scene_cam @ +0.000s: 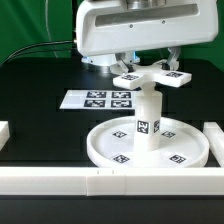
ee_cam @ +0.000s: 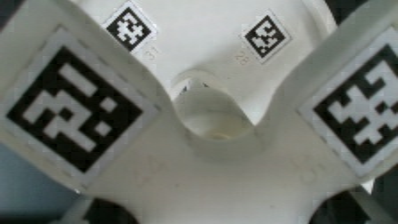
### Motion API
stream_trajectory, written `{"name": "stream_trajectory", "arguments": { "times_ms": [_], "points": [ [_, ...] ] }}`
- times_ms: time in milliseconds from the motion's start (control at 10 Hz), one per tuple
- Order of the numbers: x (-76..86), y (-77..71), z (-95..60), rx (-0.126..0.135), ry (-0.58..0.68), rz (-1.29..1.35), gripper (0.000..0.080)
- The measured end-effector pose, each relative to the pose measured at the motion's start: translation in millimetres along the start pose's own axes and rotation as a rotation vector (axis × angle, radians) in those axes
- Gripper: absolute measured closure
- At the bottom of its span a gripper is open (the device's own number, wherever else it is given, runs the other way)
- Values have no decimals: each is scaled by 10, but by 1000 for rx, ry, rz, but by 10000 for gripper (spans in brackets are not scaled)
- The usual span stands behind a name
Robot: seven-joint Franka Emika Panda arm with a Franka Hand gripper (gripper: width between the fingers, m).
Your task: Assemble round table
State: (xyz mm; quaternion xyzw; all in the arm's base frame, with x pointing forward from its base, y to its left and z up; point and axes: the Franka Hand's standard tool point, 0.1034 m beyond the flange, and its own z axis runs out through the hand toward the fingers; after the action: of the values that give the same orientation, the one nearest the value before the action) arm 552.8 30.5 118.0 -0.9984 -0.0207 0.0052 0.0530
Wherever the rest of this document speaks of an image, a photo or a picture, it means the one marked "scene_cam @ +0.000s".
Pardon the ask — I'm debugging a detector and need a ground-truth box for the white round table top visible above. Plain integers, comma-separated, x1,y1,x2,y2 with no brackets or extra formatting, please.
87,116,209,168

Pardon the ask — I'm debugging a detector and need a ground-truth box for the white rail block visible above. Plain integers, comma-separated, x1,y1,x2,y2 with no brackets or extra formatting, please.
0,121,10,151
203,122,224,168

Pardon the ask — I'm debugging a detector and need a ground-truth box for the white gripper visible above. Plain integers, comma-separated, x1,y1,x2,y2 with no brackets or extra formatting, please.
76,0,218,74

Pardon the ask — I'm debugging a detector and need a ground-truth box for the white marker sheet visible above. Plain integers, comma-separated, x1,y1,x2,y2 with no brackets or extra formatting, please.
60,90,136,110

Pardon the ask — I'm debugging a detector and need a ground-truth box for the black upright cable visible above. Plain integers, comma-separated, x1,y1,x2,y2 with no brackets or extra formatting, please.
71,0,81,38

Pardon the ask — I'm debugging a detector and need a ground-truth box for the white left rail block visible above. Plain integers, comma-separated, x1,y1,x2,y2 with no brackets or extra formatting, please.
0,121,10,151

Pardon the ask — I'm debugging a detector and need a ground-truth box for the white front rail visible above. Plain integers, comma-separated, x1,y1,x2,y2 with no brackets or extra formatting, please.
0,167,224,196

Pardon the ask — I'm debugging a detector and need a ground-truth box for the white cross-shaped table base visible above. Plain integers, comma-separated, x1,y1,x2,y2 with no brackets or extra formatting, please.
110,61,192,90

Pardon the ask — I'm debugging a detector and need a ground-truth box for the white right rail block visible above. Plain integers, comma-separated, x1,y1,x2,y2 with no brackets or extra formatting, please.
203,122,224,168

